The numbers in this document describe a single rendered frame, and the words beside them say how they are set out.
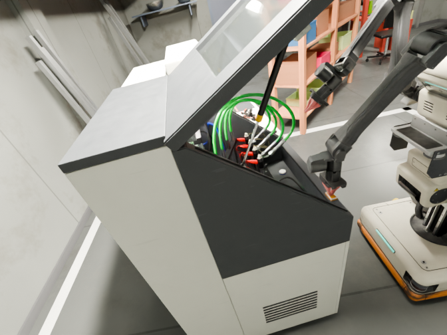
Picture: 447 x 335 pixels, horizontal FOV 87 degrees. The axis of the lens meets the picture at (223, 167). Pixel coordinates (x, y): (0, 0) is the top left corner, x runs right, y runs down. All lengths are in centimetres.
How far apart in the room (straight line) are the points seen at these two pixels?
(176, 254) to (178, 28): 663
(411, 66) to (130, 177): 85
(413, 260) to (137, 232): 158
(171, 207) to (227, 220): 20
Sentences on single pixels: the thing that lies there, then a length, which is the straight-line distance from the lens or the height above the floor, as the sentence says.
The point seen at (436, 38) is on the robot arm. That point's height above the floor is 155.
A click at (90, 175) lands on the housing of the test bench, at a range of 71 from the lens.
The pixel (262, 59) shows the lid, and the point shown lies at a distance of 58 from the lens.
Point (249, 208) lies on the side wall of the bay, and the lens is 81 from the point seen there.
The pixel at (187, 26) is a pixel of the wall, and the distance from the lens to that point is 717.
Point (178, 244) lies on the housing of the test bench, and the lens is 89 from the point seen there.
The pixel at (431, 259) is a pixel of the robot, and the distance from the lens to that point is 192.
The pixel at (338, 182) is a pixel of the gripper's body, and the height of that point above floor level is 106.
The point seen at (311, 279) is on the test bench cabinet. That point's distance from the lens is 134.
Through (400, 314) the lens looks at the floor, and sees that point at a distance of 200.
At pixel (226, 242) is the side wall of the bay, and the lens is 92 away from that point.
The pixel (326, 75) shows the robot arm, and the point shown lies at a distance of 120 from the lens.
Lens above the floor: 175
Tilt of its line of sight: 35 degrees down
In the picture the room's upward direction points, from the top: 14 degrees counter-clockwise
